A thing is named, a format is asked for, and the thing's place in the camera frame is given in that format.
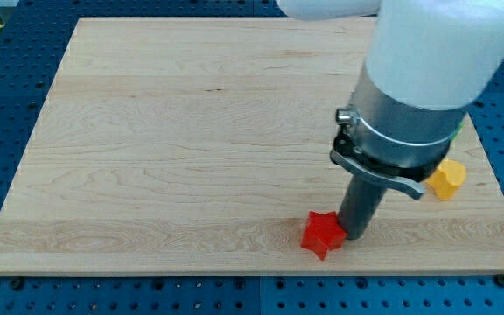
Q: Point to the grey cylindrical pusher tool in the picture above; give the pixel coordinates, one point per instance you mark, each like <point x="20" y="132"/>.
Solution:
<point x="386" y="145"/>

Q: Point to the black bolt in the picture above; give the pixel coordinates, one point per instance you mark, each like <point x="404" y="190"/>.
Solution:
<point x="16" y="284"/>
<point x="499" y="280"/>

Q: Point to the green block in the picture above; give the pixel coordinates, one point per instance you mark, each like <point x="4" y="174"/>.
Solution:
<point x="456" y="132"/>

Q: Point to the wooden board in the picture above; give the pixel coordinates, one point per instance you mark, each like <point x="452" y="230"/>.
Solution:
<point x="198" y="146"/>

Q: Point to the red star block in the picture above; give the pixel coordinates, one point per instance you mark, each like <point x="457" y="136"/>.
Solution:
<point x="322" y="234"/>

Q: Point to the black bolt right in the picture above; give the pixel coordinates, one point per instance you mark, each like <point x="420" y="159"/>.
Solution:
<point x="499" y="280"/>

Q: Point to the yellow heart block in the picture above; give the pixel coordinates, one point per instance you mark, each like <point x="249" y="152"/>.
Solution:
<point x="449" y="176"/>

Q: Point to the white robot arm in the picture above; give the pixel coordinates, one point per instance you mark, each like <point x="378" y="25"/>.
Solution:
<point x="434" y="54"/>

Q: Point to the black bolt left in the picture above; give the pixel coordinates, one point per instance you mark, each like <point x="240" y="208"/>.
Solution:
<point x="16" y="284"/>

